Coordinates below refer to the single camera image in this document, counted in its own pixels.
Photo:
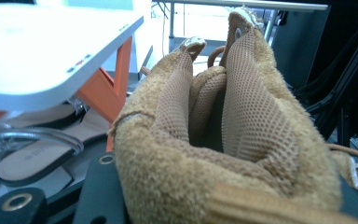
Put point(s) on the white metal desk frame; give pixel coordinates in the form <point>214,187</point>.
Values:
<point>245,3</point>

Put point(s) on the black tripod stand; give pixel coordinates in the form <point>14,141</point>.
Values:
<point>345,90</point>

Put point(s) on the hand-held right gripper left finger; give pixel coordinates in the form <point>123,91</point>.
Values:
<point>101,193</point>

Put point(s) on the dark curtain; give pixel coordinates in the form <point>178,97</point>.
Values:
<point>301,46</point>

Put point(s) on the white plastic storage box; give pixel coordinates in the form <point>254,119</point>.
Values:
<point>43,46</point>

